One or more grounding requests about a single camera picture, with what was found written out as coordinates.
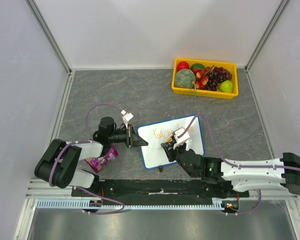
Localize green pear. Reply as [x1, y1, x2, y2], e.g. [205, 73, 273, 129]
[219, 80, 233, 93]

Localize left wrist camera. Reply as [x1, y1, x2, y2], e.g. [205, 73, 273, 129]
[119, 109, 134, 130]

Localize white slotted cable duct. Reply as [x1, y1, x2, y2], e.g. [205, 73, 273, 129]
[36, 199, 230, 210]

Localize green round fruit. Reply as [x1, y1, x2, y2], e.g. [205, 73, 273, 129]
[190, 63, 205, 71]

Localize purple snack bag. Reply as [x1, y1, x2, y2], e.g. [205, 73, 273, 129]
[85, 145, 118, 174]

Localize blue framed whiteboard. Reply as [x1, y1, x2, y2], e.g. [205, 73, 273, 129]
[137, 115, 205, 169]

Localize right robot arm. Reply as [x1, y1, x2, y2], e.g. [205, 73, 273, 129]
[161, 142, 300, 197]

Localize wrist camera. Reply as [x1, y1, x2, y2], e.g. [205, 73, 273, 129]
[171, 127, 190, 150]
[119, 109, 134, 130]

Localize yellow plastic fruit bin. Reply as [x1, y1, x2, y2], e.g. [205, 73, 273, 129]
[171, 57, 239, 100]

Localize red apple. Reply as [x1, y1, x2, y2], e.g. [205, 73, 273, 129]
[176, 61, 190, 72]

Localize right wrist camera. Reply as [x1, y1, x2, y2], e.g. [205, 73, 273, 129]
[171, 127, 190, 150]

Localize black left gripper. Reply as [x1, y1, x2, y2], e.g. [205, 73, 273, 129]
[108, 124, 148, 148]

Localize green netted melon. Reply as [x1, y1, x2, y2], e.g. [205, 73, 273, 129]
[174, 68, 196, 89]

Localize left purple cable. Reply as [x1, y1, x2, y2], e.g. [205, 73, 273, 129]
[48, 103, 126, 216]

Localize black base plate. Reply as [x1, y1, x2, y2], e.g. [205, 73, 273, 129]
[71, 178, 251, 206]

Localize white orange marker pen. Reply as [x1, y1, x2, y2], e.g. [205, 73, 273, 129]
[161, 136, 173, 148]

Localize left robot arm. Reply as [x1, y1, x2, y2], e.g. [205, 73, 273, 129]
[34, 116, 149, 197]

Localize dark purple grape bunch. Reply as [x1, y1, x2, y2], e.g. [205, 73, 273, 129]
[205, 66, 232, 91]

